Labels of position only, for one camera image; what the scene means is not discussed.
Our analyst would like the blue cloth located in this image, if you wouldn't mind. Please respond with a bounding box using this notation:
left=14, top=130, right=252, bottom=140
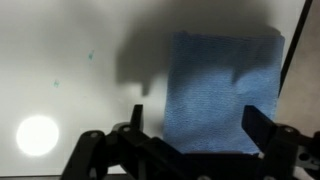
left=162, top=31, right=286, bottom=156

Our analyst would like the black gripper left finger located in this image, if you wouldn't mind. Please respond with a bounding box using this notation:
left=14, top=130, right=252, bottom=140
left=59, top=104, right=188, bottom=180

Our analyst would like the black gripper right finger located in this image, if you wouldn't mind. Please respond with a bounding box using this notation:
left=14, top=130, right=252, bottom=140
left=241, top=104, right=320, bottom=180

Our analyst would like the black framed whiteboard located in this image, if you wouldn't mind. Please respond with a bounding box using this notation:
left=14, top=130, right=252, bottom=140
left=0, top=0, right=314, bottom=180

